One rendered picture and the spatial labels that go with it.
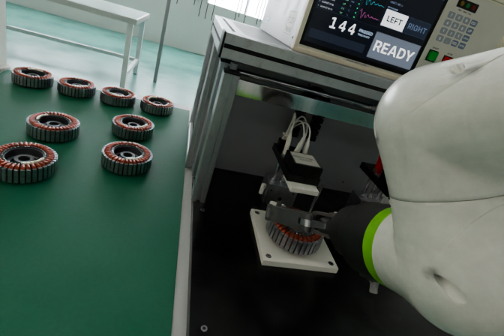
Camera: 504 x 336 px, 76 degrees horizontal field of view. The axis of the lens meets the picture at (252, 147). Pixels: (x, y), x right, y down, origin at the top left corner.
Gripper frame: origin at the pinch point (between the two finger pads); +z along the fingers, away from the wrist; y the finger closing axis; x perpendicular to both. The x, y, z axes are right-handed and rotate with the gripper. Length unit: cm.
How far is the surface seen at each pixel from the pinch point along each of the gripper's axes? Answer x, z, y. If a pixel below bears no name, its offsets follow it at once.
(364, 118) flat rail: 21.2, -0.3, 9.4
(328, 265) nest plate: -8.4, -2.4, 5.2
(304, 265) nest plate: -8.8, -2.9, 0.0
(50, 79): 25, 55, -69
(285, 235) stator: -4.2, -1.9, -4.1
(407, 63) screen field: 33.8, -3.4, 15.5
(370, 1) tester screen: 40.9, -7.8, 2.8
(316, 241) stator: -4.4, -2.2, 2.0
